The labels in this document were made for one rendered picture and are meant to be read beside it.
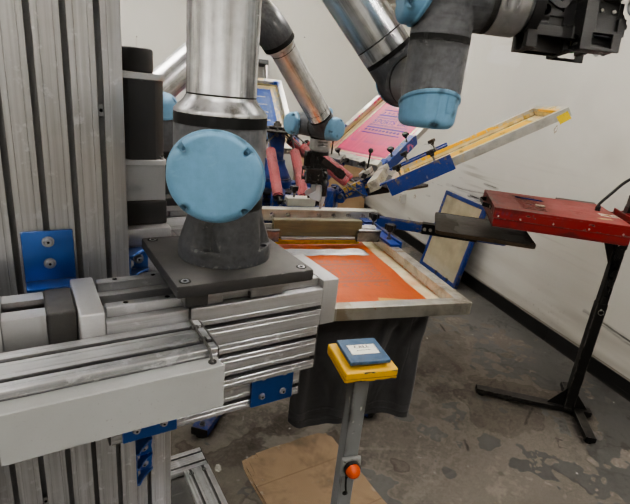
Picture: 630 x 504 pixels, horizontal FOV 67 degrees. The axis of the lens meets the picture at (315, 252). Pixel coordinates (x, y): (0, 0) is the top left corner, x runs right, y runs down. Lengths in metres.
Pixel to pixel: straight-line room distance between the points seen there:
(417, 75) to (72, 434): 0.60
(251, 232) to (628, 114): 2.87
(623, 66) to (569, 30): 2.77
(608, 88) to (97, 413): 3.29
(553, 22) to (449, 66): 0.15
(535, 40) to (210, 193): 0.44
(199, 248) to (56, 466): 0.55
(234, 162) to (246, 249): 0.21
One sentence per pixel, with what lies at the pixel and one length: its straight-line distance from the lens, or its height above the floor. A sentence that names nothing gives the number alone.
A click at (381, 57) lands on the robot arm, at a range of 0.74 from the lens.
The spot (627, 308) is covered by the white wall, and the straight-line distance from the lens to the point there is 3.32.
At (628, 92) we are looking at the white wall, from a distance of 3.41.
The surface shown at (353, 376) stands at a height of 0.94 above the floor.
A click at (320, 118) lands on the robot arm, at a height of 1.45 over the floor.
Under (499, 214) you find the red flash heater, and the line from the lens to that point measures 2.29.
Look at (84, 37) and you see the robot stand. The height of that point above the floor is 1.57.
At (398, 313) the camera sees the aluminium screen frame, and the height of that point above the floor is 0.97.
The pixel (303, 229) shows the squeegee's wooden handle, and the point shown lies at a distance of 1.80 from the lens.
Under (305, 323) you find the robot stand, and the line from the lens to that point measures 0.86.
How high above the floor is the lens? 1.54
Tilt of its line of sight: 19 degrees down
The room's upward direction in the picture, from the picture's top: 6 degrees clockwise
